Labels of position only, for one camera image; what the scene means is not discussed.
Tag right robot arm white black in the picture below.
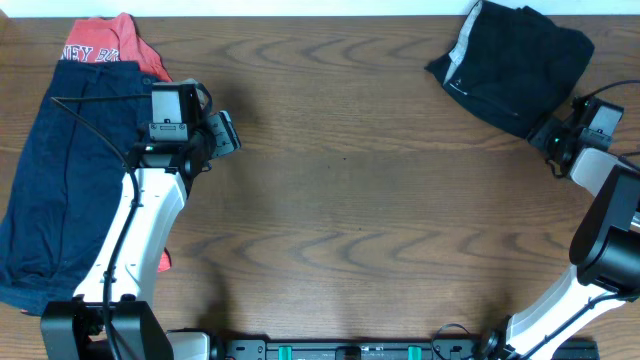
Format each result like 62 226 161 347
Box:
474 95 639 359

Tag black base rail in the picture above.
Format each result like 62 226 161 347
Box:
219 337 600 360

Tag black shorts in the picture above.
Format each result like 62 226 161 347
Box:
425 1 595 139

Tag red printed t-shirt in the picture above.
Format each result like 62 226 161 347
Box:
47 13 172 240

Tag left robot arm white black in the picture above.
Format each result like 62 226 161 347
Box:
40 79 241 360

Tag navy blue shorts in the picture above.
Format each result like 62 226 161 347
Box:
1 61 159 316

